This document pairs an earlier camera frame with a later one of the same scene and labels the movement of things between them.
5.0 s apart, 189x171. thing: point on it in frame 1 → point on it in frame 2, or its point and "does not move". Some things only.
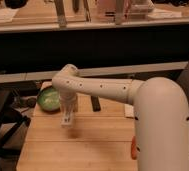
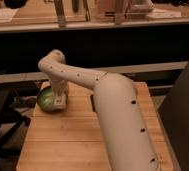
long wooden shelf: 63,24 does not move
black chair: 5,131 does not move
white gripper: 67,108 → 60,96
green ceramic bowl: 48,99 does not move
